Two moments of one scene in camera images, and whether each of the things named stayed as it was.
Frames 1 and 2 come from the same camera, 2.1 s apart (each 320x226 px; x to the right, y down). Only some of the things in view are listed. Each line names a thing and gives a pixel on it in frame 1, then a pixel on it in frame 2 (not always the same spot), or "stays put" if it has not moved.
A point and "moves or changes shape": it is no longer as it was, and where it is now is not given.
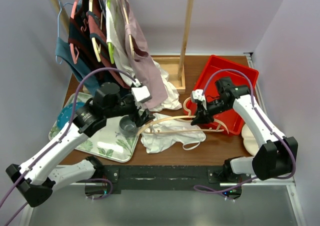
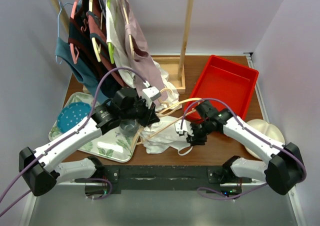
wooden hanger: [180, 118] moves or changes shape
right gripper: [204, 116] to [195, 140]
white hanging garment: [116, 34] stays put
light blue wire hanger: [61, 5] stays put
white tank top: [153, 143] moves or changes shape
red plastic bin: [230, 122] stays put
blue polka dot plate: [65, 114] stays put
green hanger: [110, 45] stays put
